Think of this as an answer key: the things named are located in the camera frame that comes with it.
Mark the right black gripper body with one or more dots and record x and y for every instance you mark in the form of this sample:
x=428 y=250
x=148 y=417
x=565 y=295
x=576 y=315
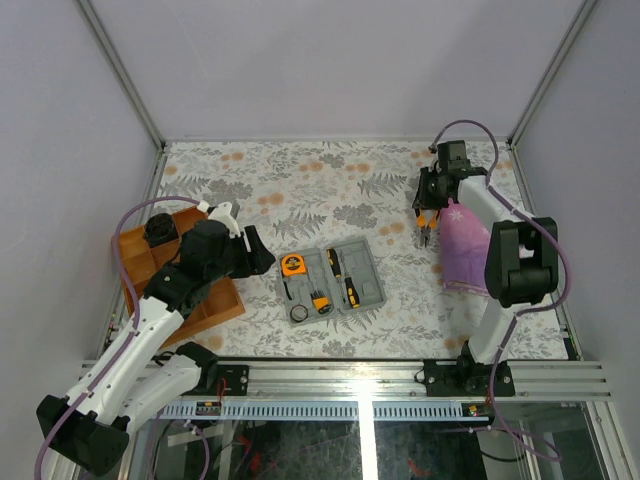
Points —
x=429 y=196

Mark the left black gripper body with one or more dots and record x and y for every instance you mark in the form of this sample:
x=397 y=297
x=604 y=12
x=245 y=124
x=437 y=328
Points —
x=235 y=264

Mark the orange tape measure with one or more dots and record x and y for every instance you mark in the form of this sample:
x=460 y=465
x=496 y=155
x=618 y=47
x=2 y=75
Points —
x=291 y=265

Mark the orange black pliers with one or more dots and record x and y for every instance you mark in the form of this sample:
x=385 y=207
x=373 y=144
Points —
x=426 y=223

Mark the small black tape roll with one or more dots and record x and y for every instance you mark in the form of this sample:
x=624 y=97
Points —
x=298 y=313

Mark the screwdriver bit set holder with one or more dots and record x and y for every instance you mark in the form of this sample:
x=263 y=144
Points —
x=321 y=302

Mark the grey plastic tool case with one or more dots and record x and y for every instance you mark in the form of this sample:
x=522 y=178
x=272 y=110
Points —
x=356 y=260

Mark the small yellow black screwdriver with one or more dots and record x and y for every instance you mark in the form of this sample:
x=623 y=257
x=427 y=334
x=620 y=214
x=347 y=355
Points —
x=352 y=294

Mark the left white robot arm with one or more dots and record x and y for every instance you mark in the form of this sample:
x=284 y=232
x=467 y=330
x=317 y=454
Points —
x=93 y=422

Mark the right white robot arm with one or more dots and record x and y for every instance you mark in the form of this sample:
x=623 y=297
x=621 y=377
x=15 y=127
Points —
x=521 y=266

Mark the orange wooden divided tray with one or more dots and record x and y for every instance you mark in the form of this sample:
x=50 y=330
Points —
x=153 y=270

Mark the black rolled belt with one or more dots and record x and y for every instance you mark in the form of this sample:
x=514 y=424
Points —
x=160 y=229

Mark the purple folded cloth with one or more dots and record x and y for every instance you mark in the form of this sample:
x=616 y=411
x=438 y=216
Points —
x=464 y=243

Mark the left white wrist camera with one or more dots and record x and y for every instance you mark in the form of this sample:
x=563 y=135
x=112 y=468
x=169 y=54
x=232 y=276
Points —
x=225 y=213

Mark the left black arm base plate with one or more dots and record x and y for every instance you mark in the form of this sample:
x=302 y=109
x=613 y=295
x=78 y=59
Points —
x=231 y=381

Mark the aluminium front rail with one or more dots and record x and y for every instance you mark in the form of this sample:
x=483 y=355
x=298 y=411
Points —
x=315 y=379

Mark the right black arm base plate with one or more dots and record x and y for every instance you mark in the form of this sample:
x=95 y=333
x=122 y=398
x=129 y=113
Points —
x=464 y=377

